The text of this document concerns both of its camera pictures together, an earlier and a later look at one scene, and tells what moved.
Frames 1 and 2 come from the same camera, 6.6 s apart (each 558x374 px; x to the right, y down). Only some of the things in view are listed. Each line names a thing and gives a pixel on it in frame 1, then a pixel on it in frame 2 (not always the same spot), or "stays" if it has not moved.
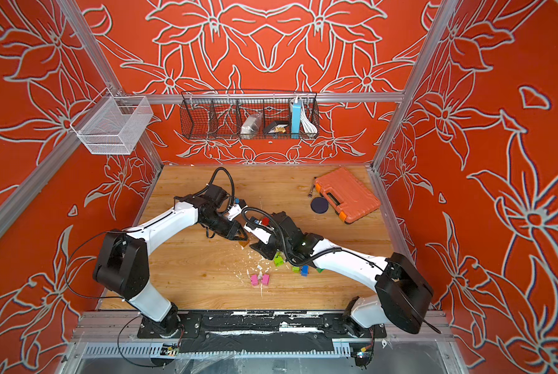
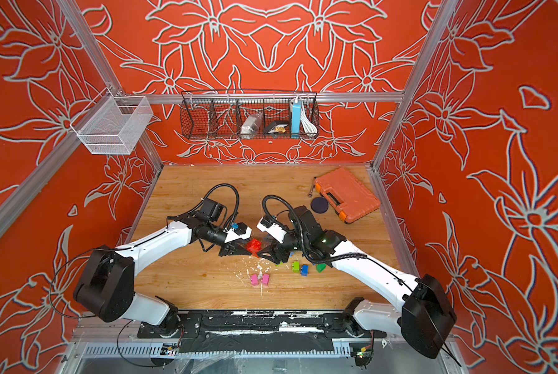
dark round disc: [319, 205] stays
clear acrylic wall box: [112, 125] stays
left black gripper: [232, 233] to [230, 250]
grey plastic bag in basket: [249, 128] stays
